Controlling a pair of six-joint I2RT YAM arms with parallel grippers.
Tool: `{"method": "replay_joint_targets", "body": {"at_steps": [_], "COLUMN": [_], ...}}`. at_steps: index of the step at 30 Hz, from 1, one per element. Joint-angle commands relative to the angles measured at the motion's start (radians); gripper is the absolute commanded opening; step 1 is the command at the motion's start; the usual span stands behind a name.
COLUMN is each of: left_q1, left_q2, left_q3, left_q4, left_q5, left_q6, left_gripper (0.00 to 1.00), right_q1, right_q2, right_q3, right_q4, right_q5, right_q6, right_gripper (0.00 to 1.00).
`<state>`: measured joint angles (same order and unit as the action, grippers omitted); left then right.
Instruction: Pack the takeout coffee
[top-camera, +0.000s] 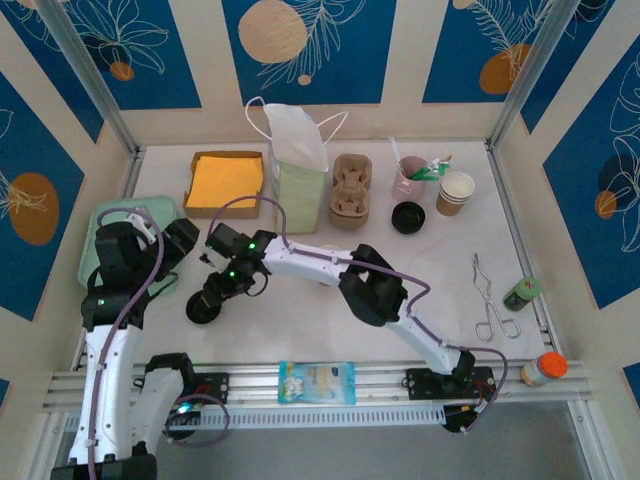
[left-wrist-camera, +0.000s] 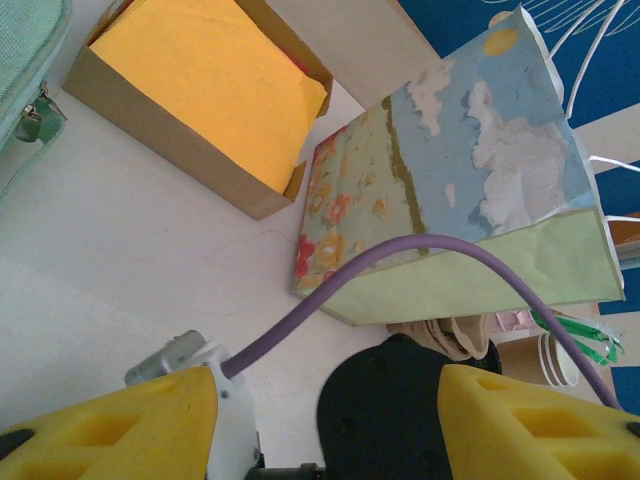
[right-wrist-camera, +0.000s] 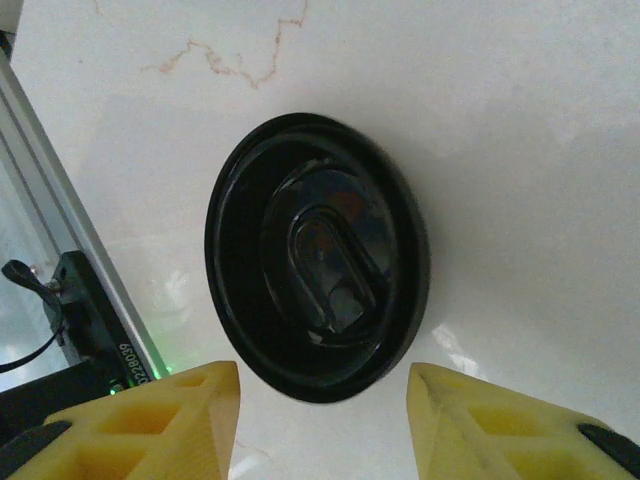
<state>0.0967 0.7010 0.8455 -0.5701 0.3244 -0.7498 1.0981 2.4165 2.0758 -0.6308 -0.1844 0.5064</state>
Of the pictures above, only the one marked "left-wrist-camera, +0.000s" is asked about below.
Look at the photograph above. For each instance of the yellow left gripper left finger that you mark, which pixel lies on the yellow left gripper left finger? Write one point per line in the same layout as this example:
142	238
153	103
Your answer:
100	440

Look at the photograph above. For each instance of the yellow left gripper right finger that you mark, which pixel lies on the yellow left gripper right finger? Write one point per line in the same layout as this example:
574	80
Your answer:
540	440

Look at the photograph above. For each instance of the sky print paper gift bag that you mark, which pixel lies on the sky print paper gift bag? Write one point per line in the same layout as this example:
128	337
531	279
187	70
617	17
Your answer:
500	150

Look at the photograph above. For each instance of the stack of brown paper cups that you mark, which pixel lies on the stack of brown paper cups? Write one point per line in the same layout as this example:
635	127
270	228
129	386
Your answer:
562	365

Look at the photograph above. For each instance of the stack of pulp cup carriers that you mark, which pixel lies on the stack of pulp cup carriers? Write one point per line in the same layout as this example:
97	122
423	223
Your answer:
450	335

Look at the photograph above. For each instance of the green wrapped straws bundle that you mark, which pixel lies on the green wrapped straws bundle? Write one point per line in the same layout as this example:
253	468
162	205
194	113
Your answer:
590	345

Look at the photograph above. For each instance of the yellow napkin stack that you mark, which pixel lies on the yellow napkin stack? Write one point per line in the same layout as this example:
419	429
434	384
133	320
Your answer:
210	80

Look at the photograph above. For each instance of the mint green zip pouch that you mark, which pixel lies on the mint green zip pouch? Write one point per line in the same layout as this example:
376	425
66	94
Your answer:
25	50

